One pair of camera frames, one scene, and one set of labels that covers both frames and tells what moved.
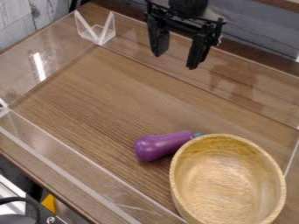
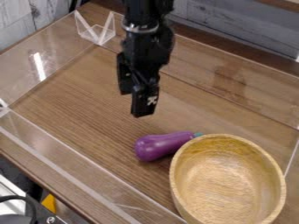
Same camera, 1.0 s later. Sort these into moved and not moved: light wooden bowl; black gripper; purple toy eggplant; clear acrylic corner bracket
Moved: black gripper
Not moved: clear acrylic corner bracket; light wooden bowl; purple toy eggplant
